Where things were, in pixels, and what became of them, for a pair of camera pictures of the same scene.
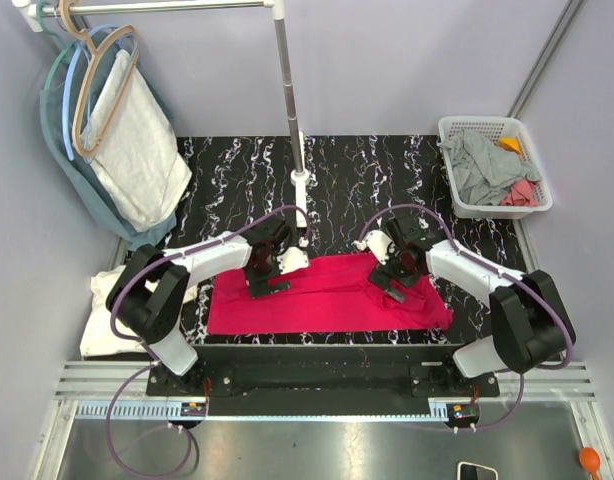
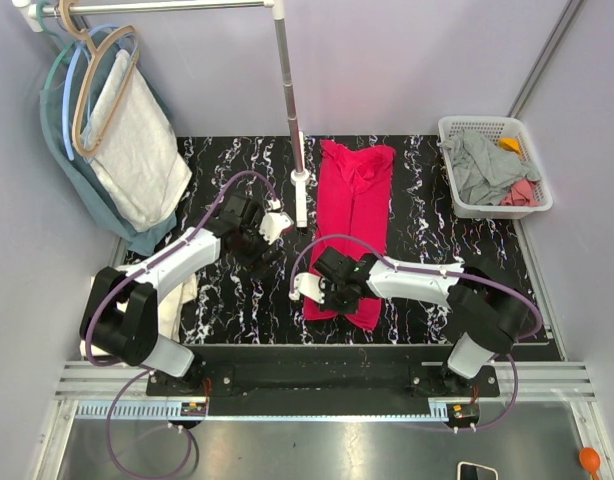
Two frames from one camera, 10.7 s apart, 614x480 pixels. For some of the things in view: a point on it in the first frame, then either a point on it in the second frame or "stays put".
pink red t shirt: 330,295 to 353,212
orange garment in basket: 510,144 stays put
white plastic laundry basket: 493,168 stays put
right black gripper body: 387,281 to 332,295
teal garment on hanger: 66,101 stays put
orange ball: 590,461 stays put
